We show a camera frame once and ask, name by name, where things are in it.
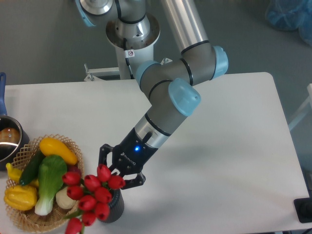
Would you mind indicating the blue plastic bag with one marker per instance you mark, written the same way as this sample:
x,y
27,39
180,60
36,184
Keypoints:
x,y
291,15

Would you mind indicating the red radish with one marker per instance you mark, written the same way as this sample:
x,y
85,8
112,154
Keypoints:
x,y
75,169

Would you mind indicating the white frame at right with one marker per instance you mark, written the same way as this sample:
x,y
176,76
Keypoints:
x,y
302,110

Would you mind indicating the red tulip bouquet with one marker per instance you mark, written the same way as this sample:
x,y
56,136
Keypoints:
x,y
93,193

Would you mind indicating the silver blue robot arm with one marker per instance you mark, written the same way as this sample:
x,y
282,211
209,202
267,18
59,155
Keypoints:
x,y
169,86

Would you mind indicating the woven bamboo basket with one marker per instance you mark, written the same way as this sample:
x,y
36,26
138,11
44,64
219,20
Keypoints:
x,y
28,221

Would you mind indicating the green bok choy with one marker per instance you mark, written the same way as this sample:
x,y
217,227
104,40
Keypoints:
x,y
51,170

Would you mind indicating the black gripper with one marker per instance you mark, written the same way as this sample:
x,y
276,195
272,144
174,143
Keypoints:
x,y
129,157

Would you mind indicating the dark grey ribbed vase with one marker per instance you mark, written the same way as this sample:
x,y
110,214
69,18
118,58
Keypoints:
x,y
116,207

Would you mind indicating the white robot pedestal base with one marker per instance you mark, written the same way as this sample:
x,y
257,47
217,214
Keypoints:
x,y
134,45

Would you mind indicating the black device at table edge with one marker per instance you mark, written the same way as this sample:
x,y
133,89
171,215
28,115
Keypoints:
x,y
303,207

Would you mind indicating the yellow bell pepper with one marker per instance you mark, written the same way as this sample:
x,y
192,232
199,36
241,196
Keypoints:
x,y
22,198

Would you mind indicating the small yellow gourd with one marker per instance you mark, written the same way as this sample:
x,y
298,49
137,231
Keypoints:
x,y
15,174

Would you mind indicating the blue handled steel pot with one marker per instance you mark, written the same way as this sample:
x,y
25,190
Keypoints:
x,y
12,135

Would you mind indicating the yellow squash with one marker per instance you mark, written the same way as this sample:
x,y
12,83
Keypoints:
x,y
52,146

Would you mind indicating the green cucumber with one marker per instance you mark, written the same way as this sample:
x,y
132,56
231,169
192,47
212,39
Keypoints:
x,y
31,170

